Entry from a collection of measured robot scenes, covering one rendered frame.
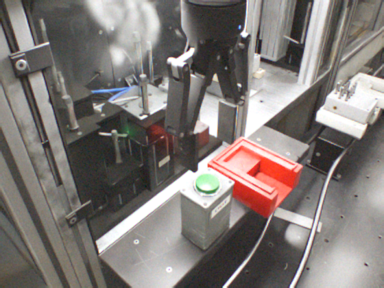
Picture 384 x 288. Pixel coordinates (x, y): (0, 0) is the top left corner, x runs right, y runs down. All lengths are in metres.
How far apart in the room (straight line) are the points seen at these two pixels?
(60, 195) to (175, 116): 0.20
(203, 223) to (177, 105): 0.24
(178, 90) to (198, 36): 0.06
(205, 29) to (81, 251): 0.41
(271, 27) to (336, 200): 0.61
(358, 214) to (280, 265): 0.30
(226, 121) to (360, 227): 0.64
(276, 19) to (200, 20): 0.85
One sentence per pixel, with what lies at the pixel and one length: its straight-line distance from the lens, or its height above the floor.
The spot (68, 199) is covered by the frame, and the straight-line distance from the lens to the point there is 0.51.
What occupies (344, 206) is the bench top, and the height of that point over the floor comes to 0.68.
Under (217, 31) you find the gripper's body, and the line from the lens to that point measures 0.38.
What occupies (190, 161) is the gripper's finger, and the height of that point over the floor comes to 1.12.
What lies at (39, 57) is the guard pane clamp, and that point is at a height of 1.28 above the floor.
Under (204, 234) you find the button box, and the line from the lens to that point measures 0.58.
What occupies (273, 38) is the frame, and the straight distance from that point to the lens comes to 1.23.
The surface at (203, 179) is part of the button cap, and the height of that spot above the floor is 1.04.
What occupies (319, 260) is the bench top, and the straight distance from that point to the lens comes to 0.94.
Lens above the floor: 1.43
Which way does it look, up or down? 38 degrees down
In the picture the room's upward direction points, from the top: straight up
